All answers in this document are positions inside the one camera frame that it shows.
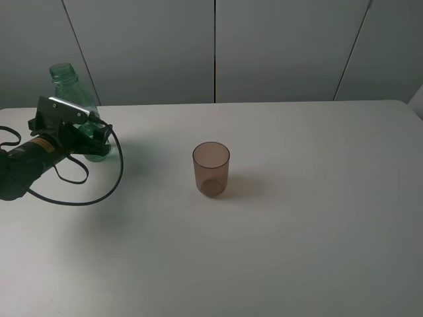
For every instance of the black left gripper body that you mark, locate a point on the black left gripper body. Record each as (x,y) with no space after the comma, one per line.
(52,134)

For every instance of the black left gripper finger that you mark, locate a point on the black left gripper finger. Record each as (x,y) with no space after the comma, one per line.
(80,144)
(96,132)

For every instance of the green transparent plastic bottle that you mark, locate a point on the green transparent plastic bottle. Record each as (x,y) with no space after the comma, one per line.
(68,87)

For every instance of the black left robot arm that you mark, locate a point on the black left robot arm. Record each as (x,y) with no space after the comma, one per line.
(27,162)

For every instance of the pink translucent plastic cup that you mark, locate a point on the pink translucent plastic cup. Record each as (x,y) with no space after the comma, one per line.
(211,168)

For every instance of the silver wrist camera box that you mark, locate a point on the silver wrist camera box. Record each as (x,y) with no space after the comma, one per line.
(54,109)

